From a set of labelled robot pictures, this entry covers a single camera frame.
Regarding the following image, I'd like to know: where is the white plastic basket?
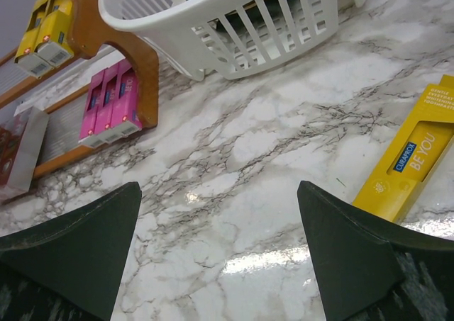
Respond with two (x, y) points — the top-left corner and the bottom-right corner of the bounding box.
(98, 0), (366, 81)

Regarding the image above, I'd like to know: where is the yellow toothpaste box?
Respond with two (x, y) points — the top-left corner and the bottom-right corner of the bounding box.
(352, 75), (453, 223)
(35, 0), (74, 68)
(14, 0), (52, 79)

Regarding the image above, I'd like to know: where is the large pink toothpaste box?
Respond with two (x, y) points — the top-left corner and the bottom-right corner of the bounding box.
(78, 69), (105, 149)

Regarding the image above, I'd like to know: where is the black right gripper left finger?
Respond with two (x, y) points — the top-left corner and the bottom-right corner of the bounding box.
(1, 182), (142, 320)

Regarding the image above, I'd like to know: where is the orange wooden three-tier shelf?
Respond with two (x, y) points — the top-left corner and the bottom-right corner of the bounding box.
(0, 0), (160, 180)

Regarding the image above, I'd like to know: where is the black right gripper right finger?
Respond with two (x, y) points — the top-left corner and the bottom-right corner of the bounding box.
(297, 181), (453, 320)

